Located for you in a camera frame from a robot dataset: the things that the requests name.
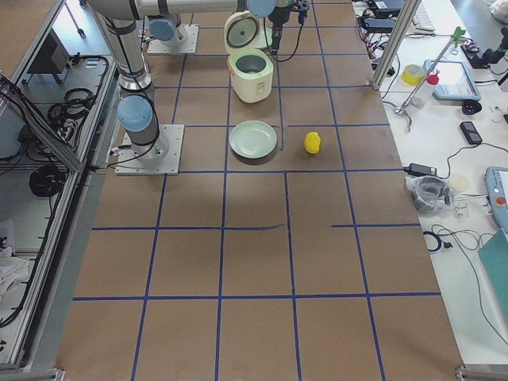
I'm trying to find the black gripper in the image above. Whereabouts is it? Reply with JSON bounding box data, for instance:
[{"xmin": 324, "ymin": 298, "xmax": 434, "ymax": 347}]
[{"xmin": 268, "ymin": 0, "xmax": 309, "ymax": 53}]

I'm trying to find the green plate near arm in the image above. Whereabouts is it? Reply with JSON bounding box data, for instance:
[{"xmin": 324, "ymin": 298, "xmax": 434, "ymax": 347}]
[{"xmin": 229, "ymin": 121, "xmax": 277, "ymax": 159}]

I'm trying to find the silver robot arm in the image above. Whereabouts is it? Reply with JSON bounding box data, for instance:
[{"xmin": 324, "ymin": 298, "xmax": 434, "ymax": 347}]
[
  {"xmin": 148, "ymin": 13, "xmax": 188, "ymax": 48},
  {"xmin": 88, "ymin": 1, "xmax": 309, "ymax": 164}
]

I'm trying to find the white rice cooker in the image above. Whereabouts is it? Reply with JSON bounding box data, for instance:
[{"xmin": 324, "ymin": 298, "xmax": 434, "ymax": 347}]
[{"xmin": 224, "ymin": 11, "xmax": 274, "ymax": 103}]

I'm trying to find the yellow toy potato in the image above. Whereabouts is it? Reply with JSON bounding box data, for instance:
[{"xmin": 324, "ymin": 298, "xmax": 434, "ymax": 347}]
[{"xmin": 303, "ymin": 131, "xmax": 321, "ymax": 155}]

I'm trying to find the yellow tape roll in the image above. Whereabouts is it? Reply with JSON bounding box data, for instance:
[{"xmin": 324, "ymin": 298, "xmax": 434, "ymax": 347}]
[{"xmin": 401, "ymin": 64, "xmax": 427, "ymax": 86}]

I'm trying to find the red capped squeeze bottle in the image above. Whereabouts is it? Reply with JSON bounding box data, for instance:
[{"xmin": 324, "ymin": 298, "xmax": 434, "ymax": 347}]
[{"xmin": 411, "ymin": 71, "xmax": 440, "ymax": 109}]

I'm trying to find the metal rod with green clip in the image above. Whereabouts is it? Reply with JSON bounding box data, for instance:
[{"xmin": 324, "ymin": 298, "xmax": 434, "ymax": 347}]
[{"xmin": 394, "ymin": 26, "xmax": 466, "ymax": 115}]

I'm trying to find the blue teach pendant tablet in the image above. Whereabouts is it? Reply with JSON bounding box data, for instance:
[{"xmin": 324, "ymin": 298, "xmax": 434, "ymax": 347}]
[{"xmin": 433, "ymin": 60, "xmax": 482, "ymax": 101}]

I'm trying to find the black power adapter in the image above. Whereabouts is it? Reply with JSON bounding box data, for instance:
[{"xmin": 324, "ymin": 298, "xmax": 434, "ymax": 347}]
[{"xmin": 403, "ymin": 163, "xmax": 437, "ymax": 177}]

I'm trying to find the black phone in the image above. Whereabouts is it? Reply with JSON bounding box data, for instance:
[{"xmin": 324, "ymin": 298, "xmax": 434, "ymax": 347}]
[{"xmin": 460, "ymin": 121, "xmax": 483, "ymax": 145}]

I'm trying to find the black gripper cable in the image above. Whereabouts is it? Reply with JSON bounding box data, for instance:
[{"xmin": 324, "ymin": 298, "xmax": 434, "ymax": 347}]
[{"xmin": 264, "ymin": 7, "xmax": 306, "ymax": 63}]

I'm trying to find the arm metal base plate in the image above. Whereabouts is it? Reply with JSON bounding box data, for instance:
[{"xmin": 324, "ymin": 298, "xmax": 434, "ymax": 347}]
[
  {"xmin": 148, "ymin": 21, "xmax": 199, "ymax": 56},
  {"xmin": 114, "ymin": 124, "xmax": 184, "ymax": 175}
]

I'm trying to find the aluminium frame post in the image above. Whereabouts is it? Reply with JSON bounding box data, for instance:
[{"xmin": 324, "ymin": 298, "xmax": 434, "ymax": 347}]
[{"xmin": 371, "ymin": 0, "xmax": 421, "ymax": 90}]

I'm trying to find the bagged black cable bundle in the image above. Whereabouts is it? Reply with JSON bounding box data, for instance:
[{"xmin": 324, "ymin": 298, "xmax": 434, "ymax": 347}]
[{"xmin": 404, "ymin": 175, "xmax": 455, "ymax": 217}]

